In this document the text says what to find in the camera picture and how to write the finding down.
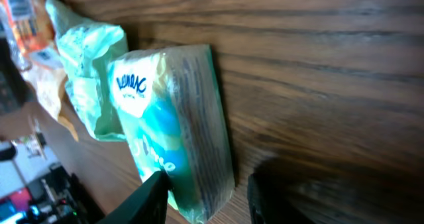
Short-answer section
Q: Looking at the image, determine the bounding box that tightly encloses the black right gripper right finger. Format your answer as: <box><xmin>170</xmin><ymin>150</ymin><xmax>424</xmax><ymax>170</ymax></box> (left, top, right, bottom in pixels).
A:
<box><xmin>247</xmin><ymin>173</ymin><xmax>314</xmax><ymax>224</ymax></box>

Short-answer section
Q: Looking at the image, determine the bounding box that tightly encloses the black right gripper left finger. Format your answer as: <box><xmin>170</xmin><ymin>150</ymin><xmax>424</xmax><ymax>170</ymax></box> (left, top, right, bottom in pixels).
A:
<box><xmin>97</xmin><ymin>171</ymin><xmax>171</xmax><ymax>224</ymax></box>

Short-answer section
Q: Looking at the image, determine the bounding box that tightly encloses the small teal white pack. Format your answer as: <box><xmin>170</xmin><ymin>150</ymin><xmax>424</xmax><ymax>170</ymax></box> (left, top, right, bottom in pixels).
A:
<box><xmin>107</xmin><ymin>44</ymin><xmax>235</xmax><ymax>223</ymax></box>

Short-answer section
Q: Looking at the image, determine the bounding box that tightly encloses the brown clear snack bag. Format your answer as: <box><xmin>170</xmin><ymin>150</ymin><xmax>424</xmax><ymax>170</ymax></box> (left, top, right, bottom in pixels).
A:
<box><xmin>0</xmin><ymin>5</ymin><xmax>80</xmax><ymax>142</ymax></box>

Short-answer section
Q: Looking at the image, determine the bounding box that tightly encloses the teal tissue pack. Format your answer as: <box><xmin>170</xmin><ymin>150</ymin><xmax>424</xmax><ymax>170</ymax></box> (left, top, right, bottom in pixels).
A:
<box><xmin>45</xmin><ymin>0</ymin><xmax>129</xmax><ymax>142</ymax></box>

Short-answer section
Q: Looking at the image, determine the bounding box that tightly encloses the small orange box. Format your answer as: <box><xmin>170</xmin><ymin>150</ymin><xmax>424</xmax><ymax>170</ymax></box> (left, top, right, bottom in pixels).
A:
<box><xmin>1</xmin><ymin>0</ymin><xmax>62</xmax><ymax>69</ymax></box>

